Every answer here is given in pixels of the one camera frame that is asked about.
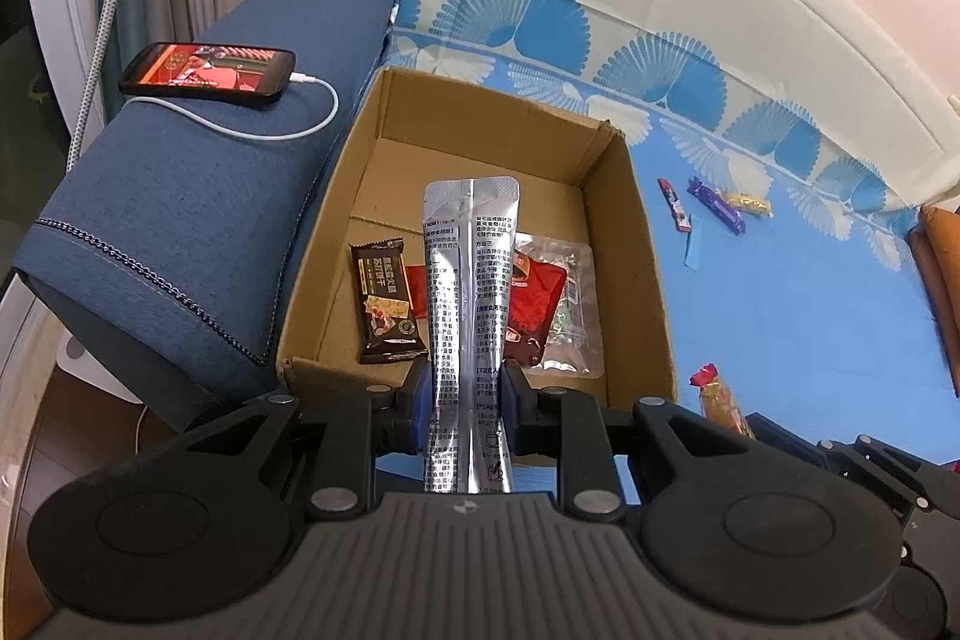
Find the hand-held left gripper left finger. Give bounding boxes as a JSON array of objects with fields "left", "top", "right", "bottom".
[{"left": 180, "top": 361, "right": 437, "bottom": 517}]

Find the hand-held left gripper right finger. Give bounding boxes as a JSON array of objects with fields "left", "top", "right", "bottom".
[{"left": 501, "top": 361, "right": 758, "bottom": 517}]

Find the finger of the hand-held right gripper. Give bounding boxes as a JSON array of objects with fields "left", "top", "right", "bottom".
[{"left": 746, "top": 413, "right": 960, "bottom": 521}]

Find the orange twist-wrapped snack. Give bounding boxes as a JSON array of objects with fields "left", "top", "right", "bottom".
[{"left": 691, "top": 364, "right": 757, "bottom": 440}]

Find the red and maroon snack packet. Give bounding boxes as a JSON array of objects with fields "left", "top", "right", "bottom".
[{"left": 514, "top": 256, "right": 569, "bottom": 372}]

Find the clear bag of candies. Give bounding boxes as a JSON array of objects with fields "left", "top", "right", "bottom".
[{"left": 517, "top": 235, "right": 605, "bottom": 378}]

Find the dark brown biscuit packet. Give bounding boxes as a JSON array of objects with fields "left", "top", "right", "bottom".
[{"left": 349, "top": 237, "right": 430, "bottom": 365}]

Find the silver foil sachet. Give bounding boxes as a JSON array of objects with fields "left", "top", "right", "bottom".
[{"left": 421, "top": 176, "right": 520, "bottom": 497}]

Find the cardboard box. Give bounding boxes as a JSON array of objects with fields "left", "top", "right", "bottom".
[{"left": 276, "top": 66, "right": 680, "bottom": 468}]

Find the blue fan-patterned sheet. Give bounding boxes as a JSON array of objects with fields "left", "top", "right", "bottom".
[{"left": 367, "top": 0, "right": 960, "bottom": 461}]

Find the orange cushion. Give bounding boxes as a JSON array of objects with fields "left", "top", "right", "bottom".
[{"left": 910, "top": 203, "right": 960, "bottom": 398}]

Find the yellow wrapped candy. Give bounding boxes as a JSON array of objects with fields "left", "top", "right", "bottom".
[{"left": 724, "top": 190, "right": 773, "bottom": 217}]

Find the purple wrapped candy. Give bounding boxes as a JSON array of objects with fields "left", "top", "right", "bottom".
[{"left": 688, "top": 176, "right": 747, "bottom": 234}]

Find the red and white candy bar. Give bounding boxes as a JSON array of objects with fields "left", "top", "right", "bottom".
[{"left": 658, "top": 178, "right": 692, "bottom": 232}]

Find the blue sofa armrest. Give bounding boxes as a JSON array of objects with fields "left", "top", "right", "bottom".
[{"left": 11, "top": 0, "right": 443, "bottom": 435}]

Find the white flat floor object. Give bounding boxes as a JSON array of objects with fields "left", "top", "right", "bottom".
[{"left": 56, "top": 332, "right": 145, "bottom": 410}]

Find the black smartphone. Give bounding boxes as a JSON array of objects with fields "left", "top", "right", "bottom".
[{"left": 118, "top": 41, "right": 297, "bottom": 101}]

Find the white charging cable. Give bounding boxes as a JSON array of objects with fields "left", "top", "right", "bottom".
[{"left": 124, "top": 74, "right": 340, "bottom": 142}]

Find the white braided cord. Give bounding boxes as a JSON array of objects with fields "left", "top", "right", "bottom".
[{"left": 66, "top": 0, "right": 157, "bottom": 170}]

